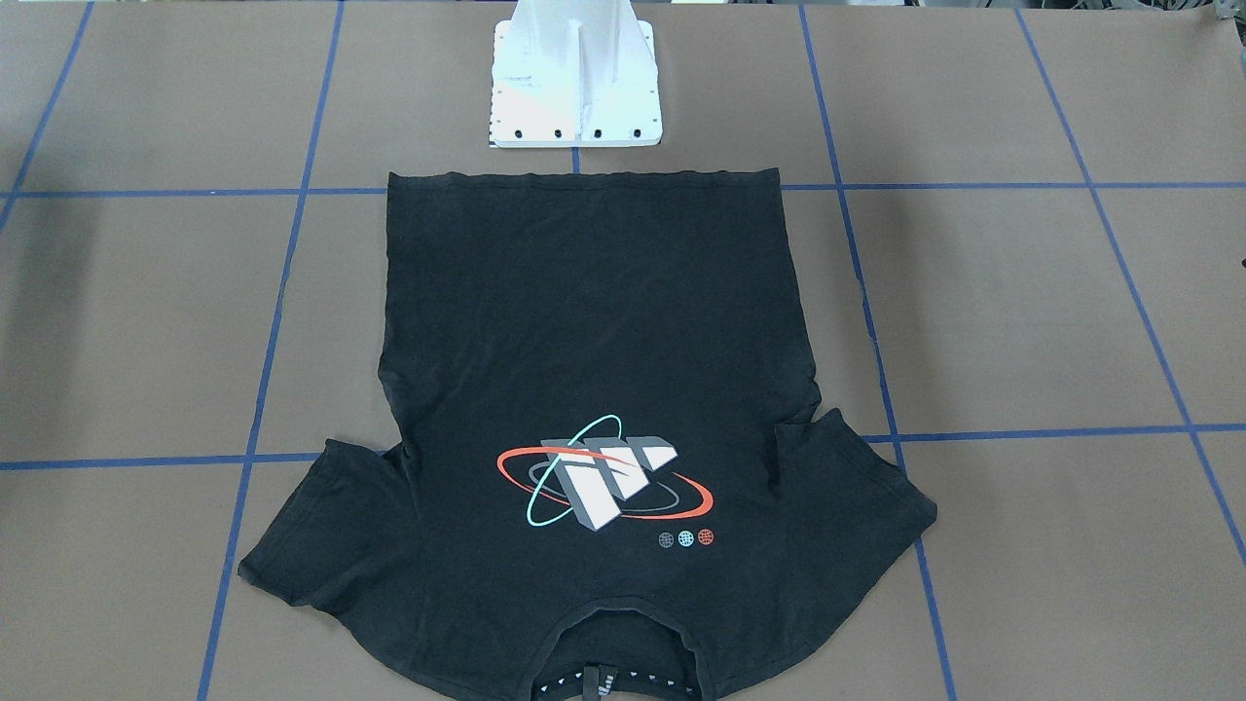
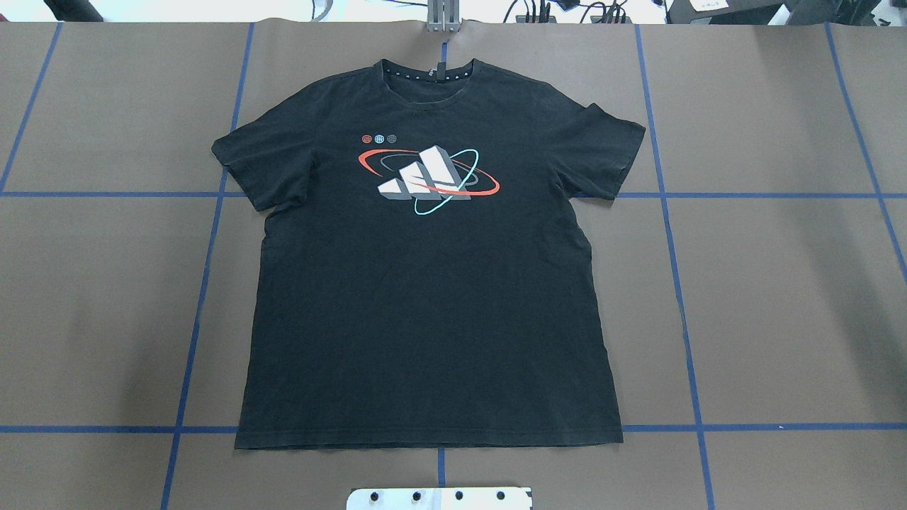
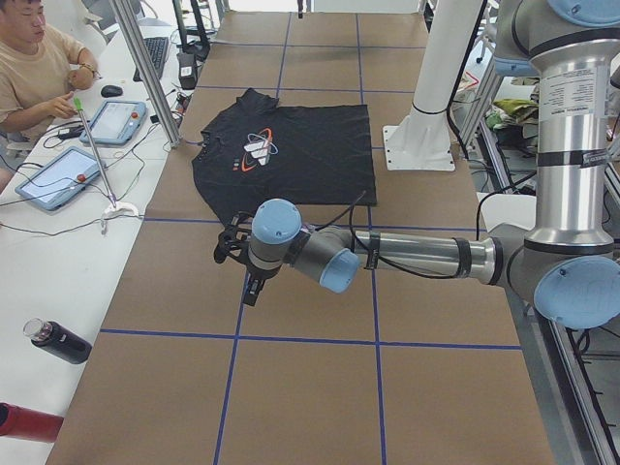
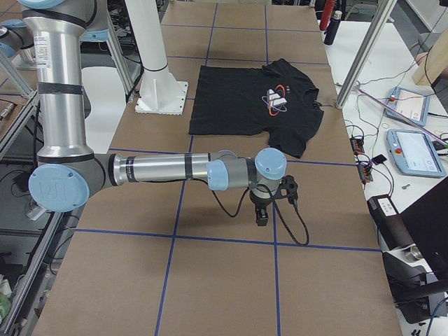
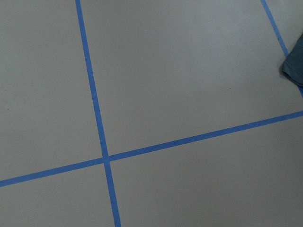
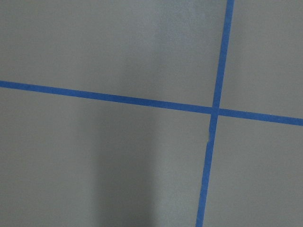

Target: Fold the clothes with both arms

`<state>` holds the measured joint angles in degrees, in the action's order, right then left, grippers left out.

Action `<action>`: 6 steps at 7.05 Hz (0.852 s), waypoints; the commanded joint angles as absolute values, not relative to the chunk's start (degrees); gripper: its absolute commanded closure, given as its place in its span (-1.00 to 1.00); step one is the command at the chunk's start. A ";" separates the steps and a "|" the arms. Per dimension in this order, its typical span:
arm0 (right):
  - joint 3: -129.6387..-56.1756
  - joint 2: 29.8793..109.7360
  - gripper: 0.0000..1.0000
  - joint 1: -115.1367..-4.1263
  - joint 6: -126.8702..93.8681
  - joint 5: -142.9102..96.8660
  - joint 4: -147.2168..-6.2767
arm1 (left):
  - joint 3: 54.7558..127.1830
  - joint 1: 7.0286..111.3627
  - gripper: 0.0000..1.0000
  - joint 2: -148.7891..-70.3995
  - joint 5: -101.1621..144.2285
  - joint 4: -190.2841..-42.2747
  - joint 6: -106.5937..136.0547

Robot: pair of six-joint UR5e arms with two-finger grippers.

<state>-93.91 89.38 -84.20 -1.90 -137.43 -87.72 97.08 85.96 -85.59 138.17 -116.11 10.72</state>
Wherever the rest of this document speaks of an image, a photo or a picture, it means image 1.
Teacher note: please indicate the black graphic t-shirt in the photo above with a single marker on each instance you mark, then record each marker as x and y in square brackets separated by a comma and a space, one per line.
[613, 474]

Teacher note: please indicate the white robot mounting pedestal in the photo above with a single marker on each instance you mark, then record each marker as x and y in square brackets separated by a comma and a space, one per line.
[574, 74]

